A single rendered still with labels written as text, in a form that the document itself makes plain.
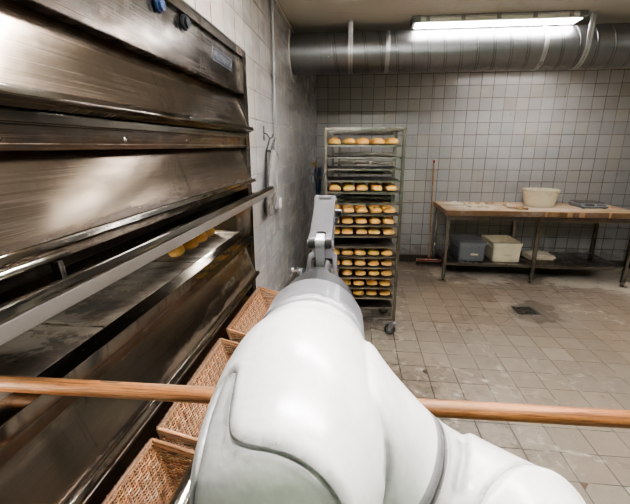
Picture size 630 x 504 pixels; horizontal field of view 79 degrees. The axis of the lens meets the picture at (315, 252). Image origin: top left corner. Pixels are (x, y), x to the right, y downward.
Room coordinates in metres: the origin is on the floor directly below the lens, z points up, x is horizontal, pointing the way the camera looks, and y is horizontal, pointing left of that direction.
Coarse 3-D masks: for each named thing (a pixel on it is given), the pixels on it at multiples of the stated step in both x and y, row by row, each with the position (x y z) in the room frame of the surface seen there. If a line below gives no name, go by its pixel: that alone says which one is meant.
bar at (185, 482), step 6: (294, 270) 1.41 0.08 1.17; (300, 270) 1.42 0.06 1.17; (294, 276) 1.34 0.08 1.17; (288, 282) 1.27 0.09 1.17; (192, 462) 0.48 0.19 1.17; (186, 474) 0.45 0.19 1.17; (186, 480) 0.44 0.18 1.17; (180, 486) 0.43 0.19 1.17; (186, 486) 0.43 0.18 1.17; (180, 492) 0.42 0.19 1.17; (186, 492) 0.42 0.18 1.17; (174, 498) 0.41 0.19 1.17; (180, 498) 0.41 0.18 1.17; (186, 498) 0.42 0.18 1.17
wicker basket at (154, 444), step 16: (144, 448) 0.85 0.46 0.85; (160, 448) 0.88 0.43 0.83; (176, 448) 0.88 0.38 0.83; (144, 464) 0.83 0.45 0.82; (160, 464) 0.88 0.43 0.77; (176, 464) 0.88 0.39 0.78; (128, 480) 0.76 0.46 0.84; (144, 480) 0.81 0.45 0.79; (160, 480) 0.86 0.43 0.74; (176, 480) 0.88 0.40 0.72; (112, 496) 0.71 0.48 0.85; (128, 496) 0.76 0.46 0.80; (144, 496) 0.79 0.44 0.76; (160, 496) 0.83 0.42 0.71
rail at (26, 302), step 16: (256, 192) 1.73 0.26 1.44; (224, 208) 1.30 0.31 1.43; (192, 224) 1.03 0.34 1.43; (160, 240) 0.86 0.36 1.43; (112, 256) 0.69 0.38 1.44; (128, 256) 0.73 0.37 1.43; (80, 272) 0.60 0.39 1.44; (96, 272) 0.63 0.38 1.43; (48, 288) 0.53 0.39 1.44; (64, 288) 0.56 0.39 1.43; (16, 304) 0.47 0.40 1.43; (32, 304) 0.50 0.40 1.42; (0, 320) 0.45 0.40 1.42
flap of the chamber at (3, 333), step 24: (192, 216) 1.38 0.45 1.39; (144, 240) 0.98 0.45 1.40; (72, 264) 0.81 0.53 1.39; (144, 264) 0.77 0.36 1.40; (24, 288) 0.64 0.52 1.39; (72, 288) 0.58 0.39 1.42; (96, 288) 0.62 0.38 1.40; (24, 312) 0.48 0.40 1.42; (48, 312) 0.51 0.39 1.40; (0, 336) 0.44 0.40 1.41
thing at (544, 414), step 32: (0, 384) 0.63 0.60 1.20; (32, 384) 0.63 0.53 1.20; (64, 384) 0.63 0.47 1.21; (96, 384) 0.62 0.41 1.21; (128, 384) 0.62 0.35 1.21; (160, 384) 0.62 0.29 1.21; (448, 416) 0.56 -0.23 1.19; (480, 416) 0.56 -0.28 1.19; (512, 416) 0.56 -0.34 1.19; (544, 416) 0.55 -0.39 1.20; (576, 416) 0.55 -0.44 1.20; (608, 416) 0.55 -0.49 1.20
